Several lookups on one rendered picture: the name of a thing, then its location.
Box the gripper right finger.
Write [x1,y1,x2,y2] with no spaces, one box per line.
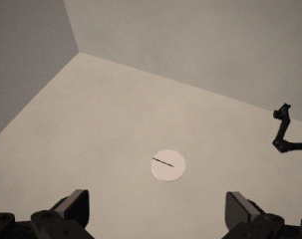
[221,191,302,239]

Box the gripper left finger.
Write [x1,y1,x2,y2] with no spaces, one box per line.
[0,188,95,239]

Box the white round wall clock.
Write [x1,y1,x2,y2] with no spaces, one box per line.
[151,148,187,182]

